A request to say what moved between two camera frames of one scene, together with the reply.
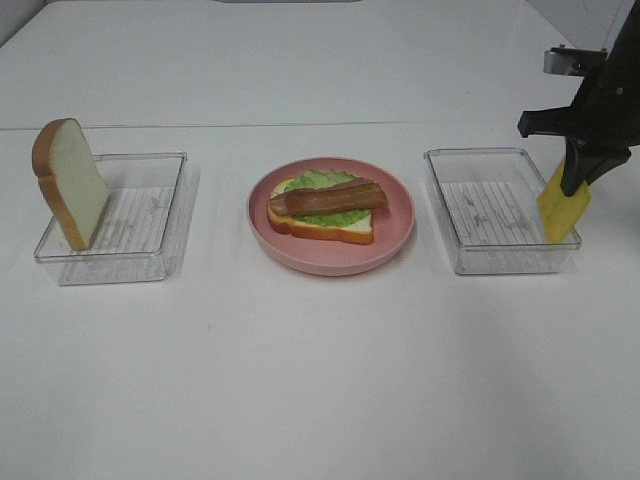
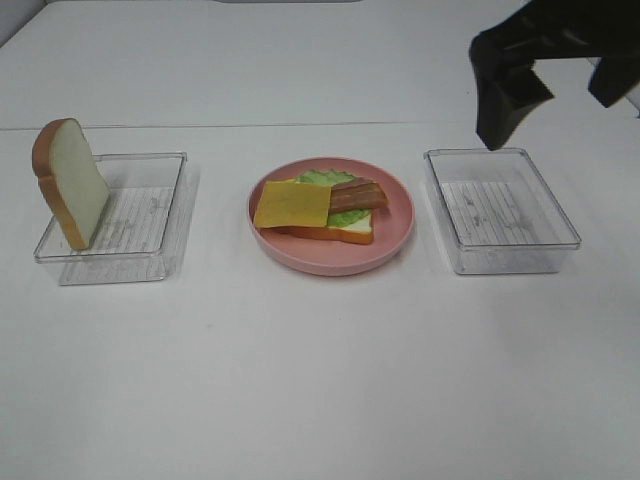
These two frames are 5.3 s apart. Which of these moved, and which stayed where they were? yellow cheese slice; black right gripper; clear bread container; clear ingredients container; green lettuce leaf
Moved: yellow cheese slice; black right gripper
Stayed: green lettuce leaf; clear ingredients container; clear bread container
